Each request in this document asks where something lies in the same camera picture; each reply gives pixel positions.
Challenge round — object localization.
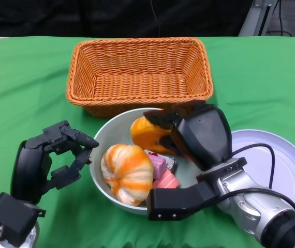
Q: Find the lavender round plate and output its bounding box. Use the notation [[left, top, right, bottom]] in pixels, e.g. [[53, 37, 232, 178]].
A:
[[230, 129, 295, 219]]

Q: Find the orange ring bread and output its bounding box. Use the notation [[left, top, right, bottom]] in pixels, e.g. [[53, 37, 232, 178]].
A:
[[129, 108, 175, 156]]

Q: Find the chocolate cake with sugar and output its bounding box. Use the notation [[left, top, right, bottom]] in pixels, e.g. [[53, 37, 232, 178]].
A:
[[144, 149, 177, 173]]

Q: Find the grey-green bowl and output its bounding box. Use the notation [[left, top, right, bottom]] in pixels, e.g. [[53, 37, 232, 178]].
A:
[[88, 107, 199, 215]]

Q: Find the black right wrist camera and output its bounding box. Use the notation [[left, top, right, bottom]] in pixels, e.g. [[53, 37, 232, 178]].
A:
[[146, 179, 220, 222]]

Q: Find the black backdrop curtain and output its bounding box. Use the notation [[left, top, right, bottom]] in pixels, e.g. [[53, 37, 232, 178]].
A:
[[0, 0, 254, 39]]

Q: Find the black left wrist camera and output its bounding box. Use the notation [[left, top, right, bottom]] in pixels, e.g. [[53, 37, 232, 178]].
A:
[[0, 192, 47, 247]]

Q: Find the green tablecloth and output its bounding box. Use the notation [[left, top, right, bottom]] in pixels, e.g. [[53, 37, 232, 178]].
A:
[[0, 36, 295, 248]]

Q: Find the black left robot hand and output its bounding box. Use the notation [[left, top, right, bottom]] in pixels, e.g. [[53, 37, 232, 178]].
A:
[[10, 120, 99, 205]]

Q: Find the light pink striped cake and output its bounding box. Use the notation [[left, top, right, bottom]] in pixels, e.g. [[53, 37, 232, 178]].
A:
[[151, 170, 181, 189]]

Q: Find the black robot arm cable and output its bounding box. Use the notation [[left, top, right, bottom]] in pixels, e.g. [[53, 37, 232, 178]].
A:
[[216, 188, 295, 217], [231, 143, 276, 191]]

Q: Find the thin black hanging cable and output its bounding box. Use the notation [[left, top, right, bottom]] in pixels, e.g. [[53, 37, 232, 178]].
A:
[[149, 0, 163, 39]]

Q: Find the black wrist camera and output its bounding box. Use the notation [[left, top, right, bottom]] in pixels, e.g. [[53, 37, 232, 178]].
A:
[[146, 179, 220, 222], [0, 192, 47, 247]]

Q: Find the orange wicker basket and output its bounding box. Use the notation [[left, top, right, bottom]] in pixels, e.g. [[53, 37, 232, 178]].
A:
[[65, 37, 214, 117]]

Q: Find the magenta cake block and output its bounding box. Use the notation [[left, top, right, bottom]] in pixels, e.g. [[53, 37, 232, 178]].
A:
[[147, 152, 166, 179]]

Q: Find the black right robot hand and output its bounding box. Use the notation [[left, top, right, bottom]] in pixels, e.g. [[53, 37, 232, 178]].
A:
[[143, 102, 233, 171]]

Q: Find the orange white striped bun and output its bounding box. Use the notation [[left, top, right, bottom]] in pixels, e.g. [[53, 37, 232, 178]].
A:
[[100, 144, 155, 207]]

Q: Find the grey metal stand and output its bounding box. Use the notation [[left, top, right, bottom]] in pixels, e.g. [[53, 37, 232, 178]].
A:
[[239, 0, 272, 37]]

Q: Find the black floor cable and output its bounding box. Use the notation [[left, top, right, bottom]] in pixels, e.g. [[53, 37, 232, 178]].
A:
[[265, 0, 293, 37]]

